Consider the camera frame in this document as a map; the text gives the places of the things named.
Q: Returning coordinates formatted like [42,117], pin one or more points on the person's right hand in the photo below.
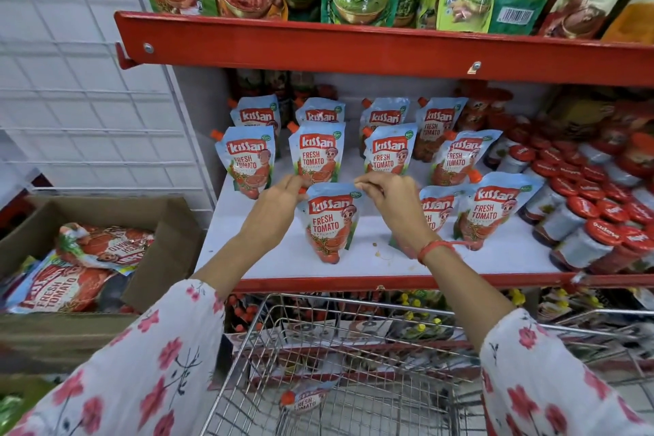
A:
[401,211]

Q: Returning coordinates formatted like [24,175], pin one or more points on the person's left hand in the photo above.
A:
[271,216]

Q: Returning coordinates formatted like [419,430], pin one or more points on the person's left fingers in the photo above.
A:
[296,185]

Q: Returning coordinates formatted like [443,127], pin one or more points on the person's right thumb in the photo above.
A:
[375,190]

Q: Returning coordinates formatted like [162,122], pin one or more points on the blue tomato ketchup pouch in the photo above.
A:
[329,226]

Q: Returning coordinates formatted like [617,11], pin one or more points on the person's right forearm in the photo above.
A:
[460,292]

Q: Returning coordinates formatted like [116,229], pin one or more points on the person's left forearm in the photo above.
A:
[230,262]

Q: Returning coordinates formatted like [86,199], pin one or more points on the group of tomato ketchup pouches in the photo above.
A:
[317,154]

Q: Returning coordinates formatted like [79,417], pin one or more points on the white shelf with red edge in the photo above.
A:
[357,281]

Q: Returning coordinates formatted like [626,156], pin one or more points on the row of dark sauce bottles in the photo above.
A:
[278,83]

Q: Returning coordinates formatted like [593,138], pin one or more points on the row of yellow-capped bottles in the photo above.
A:
[424,315]

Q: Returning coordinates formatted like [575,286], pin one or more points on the brown cardboard box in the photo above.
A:
[173,246]

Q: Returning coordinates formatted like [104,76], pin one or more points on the red metal shelf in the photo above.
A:
[306,45]

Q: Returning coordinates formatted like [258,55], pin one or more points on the crumpled tomato ketchup pouch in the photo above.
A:
[61,287]
[110,246]

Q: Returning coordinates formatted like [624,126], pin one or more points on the rows of red-lidded jars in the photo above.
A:
[587,195]

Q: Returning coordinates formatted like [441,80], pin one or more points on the small tomato ketchup pouch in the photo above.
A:
[306,397]

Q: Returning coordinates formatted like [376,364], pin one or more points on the white floral garment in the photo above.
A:
[143,374]

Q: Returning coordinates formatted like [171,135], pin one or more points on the green packet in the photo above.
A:
[15,407]

